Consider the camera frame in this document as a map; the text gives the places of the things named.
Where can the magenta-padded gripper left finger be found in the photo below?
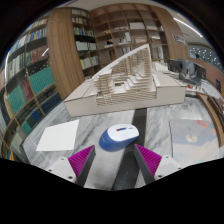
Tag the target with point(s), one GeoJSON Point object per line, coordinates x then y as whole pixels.
{"type": "Point", "coordinates": [63, 168]}

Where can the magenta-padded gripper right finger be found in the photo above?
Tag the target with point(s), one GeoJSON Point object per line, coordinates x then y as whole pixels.
{"type": "Point", "coordinates": [163, 166]}

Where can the white and blue computer mouse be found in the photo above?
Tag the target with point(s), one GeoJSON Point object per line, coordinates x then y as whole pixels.
{"type": "Point", "coordinates": [118, 136]}

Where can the grey printed mouse pad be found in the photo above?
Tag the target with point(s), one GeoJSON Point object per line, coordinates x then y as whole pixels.
{"type": "Point", "coordinates": [193, 146]}

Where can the white paper sheet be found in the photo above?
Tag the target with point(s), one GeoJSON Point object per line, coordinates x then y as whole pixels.
{"type": "Point", "coordinates": [58, 136]}

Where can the curved wooden base board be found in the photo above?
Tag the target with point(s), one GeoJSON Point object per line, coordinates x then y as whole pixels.
{"type": "Point", "coordinates": [210, 113]}

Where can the white layered architectural model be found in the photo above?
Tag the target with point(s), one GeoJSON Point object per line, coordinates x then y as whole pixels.
{"type": "Point", "coordinates": [126, 90]}

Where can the curved bookshelf with books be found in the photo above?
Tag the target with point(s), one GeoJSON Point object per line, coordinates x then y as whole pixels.
{"type": "Point", "coordinates": [30, 80]}

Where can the dark grey building model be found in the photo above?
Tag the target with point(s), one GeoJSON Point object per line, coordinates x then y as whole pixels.
{"type": "Point", "coordinates": [186, 70]}

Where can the group of small ceiling lights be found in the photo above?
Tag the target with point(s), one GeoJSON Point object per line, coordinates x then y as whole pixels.
{"type": "Point", "coordinates": [203, 53]}

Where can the long ceiling light strip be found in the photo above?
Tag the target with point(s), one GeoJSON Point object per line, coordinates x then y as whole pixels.
{"type": "Point", "coordinates": [188, 27]}

